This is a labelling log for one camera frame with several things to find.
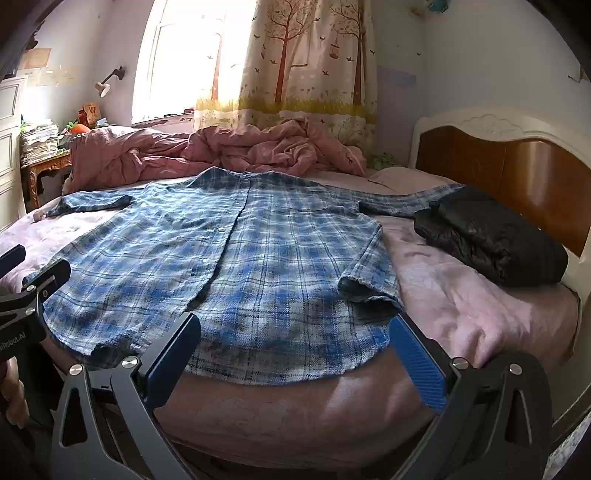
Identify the pink pillow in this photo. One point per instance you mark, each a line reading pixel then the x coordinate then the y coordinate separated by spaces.
pixel 397 177

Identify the stack of papers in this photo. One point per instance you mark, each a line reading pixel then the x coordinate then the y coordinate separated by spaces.
pixel 39 141

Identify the white wall paper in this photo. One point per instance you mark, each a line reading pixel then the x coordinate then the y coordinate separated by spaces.
pixel 57 76

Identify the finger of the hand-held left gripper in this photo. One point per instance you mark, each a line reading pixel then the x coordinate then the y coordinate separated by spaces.
pixel 11 257
pixel 51 277

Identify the teal wall ornament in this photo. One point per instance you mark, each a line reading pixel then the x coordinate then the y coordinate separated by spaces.
pixel 436 4

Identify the green cloth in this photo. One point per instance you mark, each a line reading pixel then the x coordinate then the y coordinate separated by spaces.
pixel 385 161

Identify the folded black jacket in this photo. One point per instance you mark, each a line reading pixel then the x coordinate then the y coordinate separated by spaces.
pixel 485 240

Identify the person's left hand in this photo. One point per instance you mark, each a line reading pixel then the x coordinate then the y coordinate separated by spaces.
pixel 14 392

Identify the white cabinet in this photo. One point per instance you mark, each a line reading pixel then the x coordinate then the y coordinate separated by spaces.
pixel 9 138

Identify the wall lamp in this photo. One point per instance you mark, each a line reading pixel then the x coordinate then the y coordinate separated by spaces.
pixel 102 88

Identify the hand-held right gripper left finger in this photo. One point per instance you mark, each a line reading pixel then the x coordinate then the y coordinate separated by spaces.
pixel 173 355

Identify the bed with pink sheet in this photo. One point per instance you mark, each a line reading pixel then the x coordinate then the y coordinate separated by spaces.
pixel 461 314

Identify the wooden headboard with white frame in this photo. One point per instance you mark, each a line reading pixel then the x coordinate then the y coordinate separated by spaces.
pixel 508 170

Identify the carved wooden nightstand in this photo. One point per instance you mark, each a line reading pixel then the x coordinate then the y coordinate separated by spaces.
pixel 41 168

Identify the tree print curtain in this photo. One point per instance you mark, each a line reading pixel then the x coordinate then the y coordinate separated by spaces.
pixel 300 69

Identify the brown wall paper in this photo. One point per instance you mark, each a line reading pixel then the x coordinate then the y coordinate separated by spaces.
pixel 37 57

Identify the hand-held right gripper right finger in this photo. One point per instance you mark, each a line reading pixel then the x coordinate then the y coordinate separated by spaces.
pixel 415 364

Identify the blue plaid shirt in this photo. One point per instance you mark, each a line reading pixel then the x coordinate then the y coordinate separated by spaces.
pixel 277 258

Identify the pink quilt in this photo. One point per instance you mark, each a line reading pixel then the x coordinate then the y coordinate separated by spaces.
pixel 138 157

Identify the window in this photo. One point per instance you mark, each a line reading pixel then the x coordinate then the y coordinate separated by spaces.
pixel 184 60

